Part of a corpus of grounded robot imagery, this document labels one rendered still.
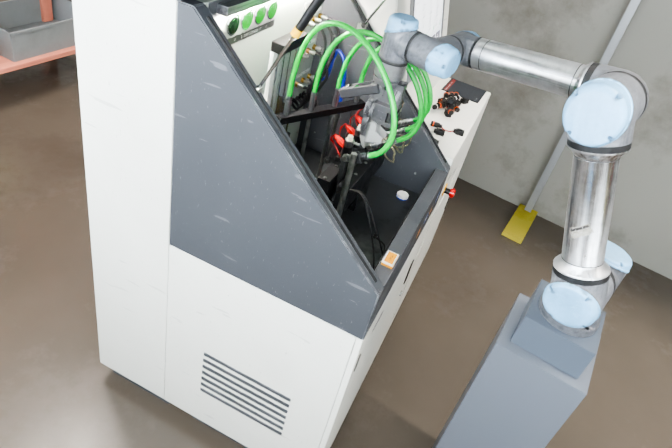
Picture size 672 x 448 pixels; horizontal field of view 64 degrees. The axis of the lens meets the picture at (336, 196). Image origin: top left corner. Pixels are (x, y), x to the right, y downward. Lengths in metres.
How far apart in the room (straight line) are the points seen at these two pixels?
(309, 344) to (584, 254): 0.71
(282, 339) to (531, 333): 0.65
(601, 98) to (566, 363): 0.71
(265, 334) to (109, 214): 0.55
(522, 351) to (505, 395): 0.15
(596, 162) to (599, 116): 0.10
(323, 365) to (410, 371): 0.95
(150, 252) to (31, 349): 0.88
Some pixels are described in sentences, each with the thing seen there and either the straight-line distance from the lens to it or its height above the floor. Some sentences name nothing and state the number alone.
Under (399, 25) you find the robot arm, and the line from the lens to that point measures 1.32.
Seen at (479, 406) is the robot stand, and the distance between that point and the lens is 1.69.
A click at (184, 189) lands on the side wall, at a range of 1.39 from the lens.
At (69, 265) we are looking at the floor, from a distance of 2.65.
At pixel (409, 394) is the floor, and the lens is 2.34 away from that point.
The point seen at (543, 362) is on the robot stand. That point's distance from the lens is 1.54.
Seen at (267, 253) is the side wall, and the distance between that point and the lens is 1.34.
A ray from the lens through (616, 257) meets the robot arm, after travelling 1.40.
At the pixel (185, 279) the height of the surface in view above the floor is 0.69.
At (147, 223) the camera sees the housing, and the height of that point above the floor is 0.83.
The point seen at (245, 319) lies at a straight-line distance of 1.54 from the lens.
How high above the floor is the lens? 1.82
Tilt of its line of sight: 35 degrees down
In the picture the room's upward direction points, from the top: 14 degrees clockwise
